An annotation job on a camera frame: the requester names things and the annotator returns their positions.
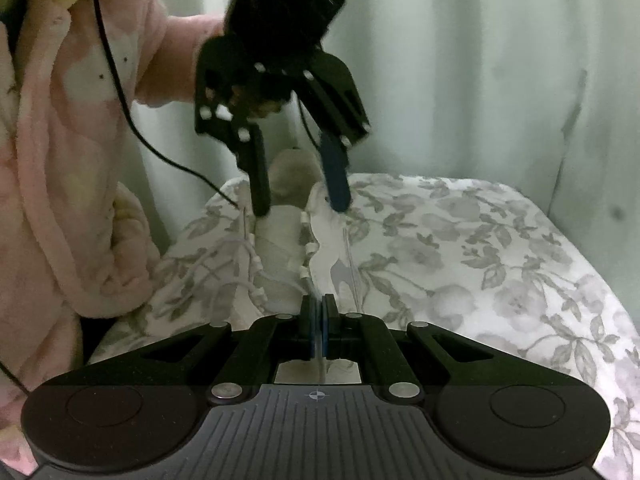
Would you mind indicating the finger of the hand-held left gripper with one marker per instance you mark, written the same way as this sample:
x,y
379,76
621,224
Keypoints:
x,y
336,180
260,185

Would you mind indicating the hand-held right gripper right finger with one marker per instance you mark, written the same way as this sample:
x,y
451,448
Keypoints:
x,y
330,325

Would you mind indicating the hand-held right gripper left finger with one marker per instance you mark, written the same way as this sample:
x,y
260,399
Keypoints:
x,y
309,325

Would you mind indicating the white fabric shoe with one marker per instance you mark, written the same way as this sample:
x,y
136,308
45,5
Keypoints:
x,y
280,240

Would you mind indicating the person's left forearm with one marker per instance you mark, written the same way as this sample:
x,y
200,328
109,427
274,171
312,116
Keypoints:
x,y
170,60

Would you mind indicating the person's left hand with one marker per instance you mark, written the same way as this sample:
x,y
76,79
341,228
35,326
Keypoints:
x,y
262,105

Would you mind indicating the grey floral blanket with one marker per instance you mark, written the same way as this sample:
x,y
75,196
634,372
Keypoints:
x,y
475,260

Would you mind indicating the pale green curtain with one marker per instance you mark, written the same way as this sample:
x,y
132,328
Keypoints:
x,y
450,60

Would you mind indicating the person's pink robe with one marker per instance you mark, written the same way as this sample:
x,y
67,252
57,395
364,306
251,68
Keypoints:
x,y
50,160

